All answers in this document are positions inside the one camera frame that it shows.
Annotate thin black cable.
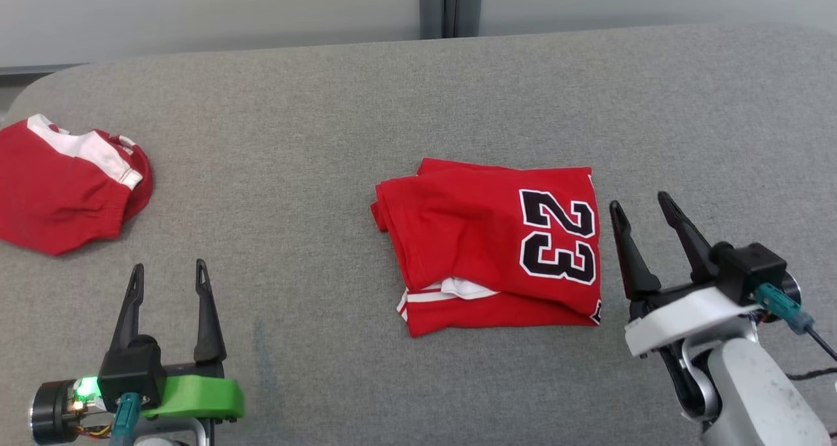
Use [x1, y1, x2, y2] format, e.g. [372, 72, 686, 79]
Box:
[785, 366, 837, 381]

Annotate grey post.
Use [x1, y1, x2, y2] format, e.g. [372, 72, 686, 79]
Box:
[418, 0, 483, 40]

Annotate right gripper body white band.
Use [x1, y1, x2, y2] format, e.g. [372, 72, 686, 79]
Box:
[624, 284, 762, 422]

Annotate red shorts white side stripes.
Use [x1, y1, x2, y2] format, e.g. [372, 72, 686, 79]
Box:
[0, 113, 154, 256]

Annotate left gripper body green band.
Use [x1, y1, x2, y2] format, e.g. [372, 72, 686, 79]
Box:
[141, 361, 245, 422]

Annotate grey fabric sofa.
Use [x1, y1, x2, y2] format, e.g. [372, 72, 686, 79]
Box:
[0, 22, 837, 446]

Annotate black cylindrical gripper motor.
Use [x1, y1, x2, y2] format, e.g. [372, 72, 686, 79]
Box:
[781, 273, 802, 309]
[29, 377, 105, 445]

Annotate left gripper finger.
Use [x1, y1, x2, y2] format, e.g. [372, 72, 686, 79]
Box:
[108, 263, 146, 352]
[193, 258, 228, 365]

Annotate red jersey number 23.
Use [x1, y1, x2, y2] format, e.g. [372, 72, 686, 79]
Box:
[370, 158, 603, 338]

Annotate right arm cable teal connector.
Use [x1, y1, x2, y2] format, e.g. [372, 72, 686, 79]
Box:
[754, 283, 837, 362]

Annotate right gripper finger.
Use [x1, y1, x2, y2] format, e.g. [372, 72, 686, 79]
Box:
[609, 200, 662, 301]
[657, 191, 717, 284]

